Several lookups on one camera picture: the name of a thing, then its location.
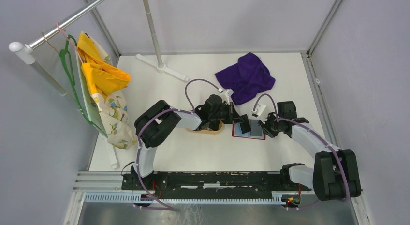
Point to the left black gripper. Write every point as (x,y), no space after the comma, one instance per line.
(233,117)

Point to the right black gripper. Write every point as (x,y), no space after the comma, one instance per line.
(265,126)

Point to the black credit card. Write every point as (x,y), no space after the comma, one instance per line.
(245,126)

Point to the red leather card holder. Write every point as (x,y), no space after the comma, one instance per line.
(237,133)

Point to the grey credit card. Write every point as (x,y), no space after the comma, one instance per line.
(256,130)

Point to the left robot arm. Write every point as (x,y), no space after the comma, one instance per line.
(157,123)

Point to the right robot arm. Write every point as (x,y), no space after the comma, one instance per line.
(335,174)

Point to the purple cloth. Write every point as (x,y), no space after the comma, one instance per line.
(247,78)

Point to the patterned cream cloth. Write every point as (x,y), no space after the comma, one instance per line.
(115,119)

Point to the yellow cloth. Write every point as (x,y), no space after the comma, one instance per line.
(101,76)

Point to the green clothes hanger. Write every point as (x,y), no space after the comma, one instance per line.
(89,110)

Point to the metal clothes rack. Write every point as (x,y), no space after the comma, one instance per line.
(24,51)

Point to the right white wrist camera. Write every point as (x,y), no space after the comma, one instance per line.
(259,111)

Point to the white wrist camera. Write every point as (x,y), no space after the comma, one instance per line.
(259,111)
(226,96)

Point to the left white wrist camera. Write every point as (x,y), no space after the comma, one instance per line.
(226,96)

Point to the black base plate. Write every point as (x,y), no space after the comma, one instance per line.
(211,185)

